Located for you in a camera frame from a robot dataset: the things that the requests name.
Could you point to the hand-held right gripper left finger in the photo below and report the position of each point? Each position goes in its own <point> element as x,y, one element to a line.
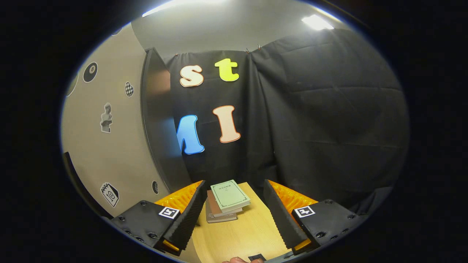
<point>190,215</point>

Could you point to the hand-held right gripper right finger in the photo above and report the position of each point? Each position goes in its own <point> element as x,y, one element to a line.
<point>281,219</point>

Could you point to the light grey cabinet door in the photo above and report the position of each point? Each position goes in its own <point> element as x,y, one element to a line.
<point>109,153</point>

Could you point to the grey book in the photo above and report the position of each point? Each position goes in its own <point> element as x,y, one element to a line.
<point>219,220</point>

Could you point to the green book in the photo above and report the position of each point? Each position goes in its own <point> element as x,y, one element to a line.
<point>228,195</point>

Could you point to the black backdrop cloth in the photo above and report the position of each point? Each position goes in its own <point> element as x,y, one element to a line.
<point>329,120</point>

